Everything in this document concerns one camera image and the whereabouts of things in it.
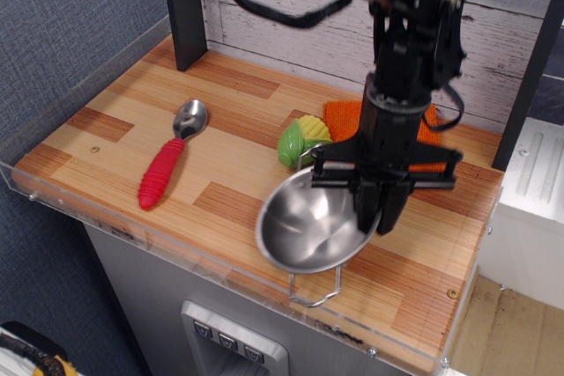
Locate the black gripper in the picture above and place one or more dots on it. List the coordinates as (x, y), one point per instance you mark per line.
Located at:
(384, 152)

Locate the stainless steel pot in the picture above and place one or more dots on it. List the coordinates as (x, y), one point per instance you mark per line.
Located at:
(305, 230)

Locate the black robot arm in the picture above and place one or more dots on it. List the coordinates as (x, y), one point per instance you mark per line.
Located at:
(417, 52)

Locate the orange folded cloth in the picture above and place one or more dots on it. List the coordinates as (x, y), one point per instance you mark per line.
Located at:
(342, 117)

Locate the toy corn cob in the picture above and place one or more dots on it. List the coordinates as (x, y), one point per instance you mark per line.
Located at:
(301, 135)

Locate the clear acrylic guard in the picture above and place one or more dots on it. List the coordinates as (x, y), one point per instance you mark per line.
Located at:
(95, 100)

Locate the white toy sink unit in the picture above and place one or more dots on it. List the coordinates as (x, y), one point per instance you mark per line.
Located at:
(523, 245)

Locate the silver dispenser panel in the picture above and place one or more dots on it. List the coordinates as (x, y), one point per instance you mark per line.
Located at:
(233, 343)

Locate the grey toy fridge cabinet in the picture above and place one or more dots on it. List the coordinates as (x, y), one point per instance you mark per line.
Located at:
(151, 292)

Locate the yellow black object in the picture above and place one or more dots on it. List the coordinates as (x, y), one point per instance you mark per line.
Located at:
(21, 358)

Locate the right dark vertical post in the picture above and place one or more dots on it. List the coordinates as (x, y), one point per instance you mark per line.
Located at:
(539, 57)

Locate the dark vertical post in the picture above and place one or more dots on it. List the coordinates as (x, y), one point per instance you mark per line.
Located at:
(539, 57)
(188, 32)

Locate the red handled metal spoon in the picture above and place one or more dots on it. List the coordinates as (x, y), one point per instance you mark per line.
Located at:
(189, 121)

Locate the left dark vertical post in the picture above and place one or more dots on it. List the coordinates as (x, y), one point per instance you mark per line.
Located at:
(188, 32)

